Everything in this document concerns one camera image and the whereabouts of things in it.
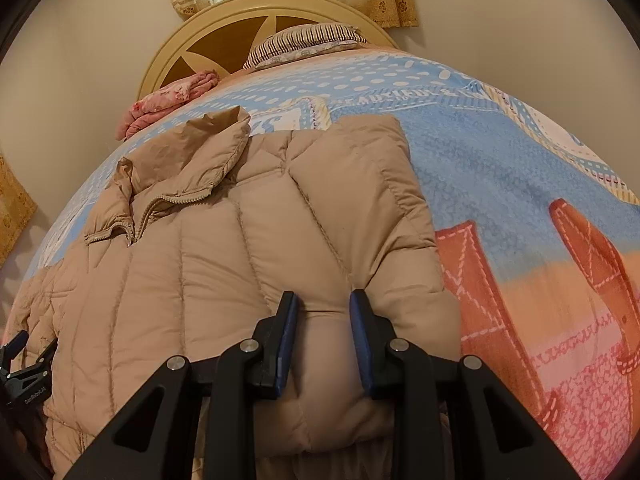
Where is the beige quilted puffer jacket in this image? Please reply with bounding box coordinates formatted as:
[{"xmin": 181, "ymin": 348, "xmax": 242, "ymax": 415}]
[{"xmin": 6, "ymin": 107, "xmax": 460, "ymax": 479}]

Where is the beige curtain on side window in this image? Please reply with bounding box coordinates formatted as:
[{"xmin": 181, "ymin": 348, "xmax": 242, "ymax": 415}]
[{"xmin": 0, "ymin": 155, "xmax": 37, "ymax": 266}]

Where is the blue and pink bedspread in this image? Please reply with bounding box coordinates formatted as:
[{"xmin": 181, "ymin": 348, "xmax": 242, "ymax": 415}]
[{"xmin": 32, "ymin": 50, "xmax": 639, "ymax": 479}]

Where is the folded pink floral blanket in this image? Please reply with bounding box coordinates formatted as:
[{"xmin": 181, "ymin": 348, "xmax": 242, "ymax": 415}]
[{"xmin": 115, "ymin": 70, "xmax": 219, "ymax": 141}]

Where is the cream wooden headboard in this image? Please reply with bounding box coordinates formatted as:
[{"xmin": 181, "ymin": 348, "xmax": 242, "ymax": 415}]
[{"xmin": 138, "ymin": 0, "xmax": 397, "ymax": 98}]

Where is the striped pillow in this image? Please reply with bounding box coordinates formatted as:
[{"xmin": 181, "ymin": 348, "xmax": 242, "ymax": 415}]
[{"xmin": 243, "ymin": 23, "xmax": 368, "ymax": 70}]

